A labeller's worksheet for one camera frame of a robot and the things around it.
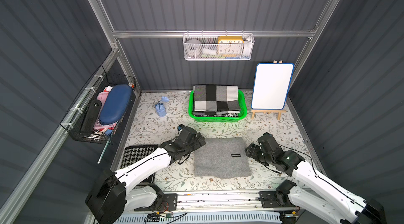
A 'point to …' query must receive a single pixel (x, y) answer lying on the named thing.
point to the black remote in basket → (90, 124)
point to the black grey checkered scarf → (216, 101)
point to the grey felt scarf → (221, 157)
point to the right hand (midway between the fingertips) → (251, 151)
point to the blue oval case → (115, 103)
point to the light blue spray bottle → (161, 109)
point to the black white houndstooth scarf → (132, 153)
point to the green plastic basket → (243, 111)
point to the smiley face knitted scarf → (218, 113)
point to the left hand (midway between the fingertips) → (200, 142)
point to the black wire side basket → (101, 83)
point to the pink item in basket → (103, 98)
